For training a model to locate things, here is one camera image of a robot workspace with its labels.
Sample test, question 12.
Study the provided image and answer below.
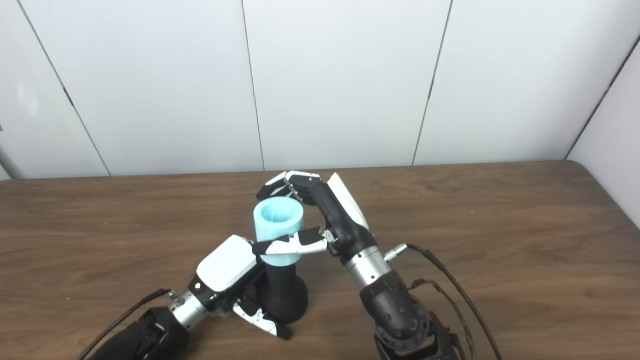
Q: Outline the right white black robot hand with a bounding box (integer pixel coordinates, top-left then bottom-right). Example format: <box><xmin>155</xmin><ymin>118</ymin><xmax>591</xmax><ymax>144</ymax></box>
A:
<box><xmin>252</xmin><ymin>171</ymin><xmax>379</xmax><ymax>266</ymax></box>

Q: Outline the right wrist thick black cable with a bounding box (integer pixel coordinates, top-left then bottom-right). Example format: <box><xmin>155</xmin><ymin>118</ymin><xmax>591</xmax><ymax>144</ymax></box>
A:
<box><xmin>383</xmin><ymin>242</ymin><xmax>504</xmax><ymax>360</ymax></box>

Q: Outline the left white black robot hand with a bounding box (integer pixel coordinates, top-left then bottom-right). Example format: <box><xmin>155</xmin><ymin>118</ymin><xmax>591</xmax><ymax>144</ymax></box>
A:
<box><xmin>188</xmin><ymin>235</ymin><xmax>293</xmax><ymax>341</ymax></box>

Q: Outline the black flared nozzle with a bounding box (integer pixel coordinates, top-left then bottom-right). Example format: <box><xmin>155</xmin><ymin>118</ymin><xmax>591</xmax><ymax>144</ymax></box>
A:
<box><xmin>256</xmin><ymin>260</ymin><xmax>309</xmax><ymax>325</ymax></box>

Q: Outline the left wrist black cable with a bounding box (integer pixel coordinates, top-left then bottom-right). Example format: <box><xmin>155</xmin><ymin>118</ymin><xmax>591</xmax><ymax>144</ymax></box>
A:
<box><xmin>76</xmin><ymin>288</ymin><xmax>182</xmax><ymax>360</ymax></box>

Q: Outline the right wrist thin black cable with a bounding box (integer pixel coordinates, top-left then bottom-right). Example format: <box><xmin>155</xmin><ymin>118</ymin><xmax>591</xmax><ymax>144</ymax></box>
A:
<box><xmin>407</xmin><ymin>278</ymin><xmax>477</xmax><ymax>360</ymax></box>

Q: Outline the light-blue hose piece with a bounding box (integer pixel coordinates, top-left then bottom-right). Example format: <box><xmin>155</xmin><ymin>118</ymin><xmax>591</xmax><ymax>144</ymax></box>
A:
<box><xmin>253</xmin><ymin>196</ymin><xmax>306</xmax><ymax>267</ymax></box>

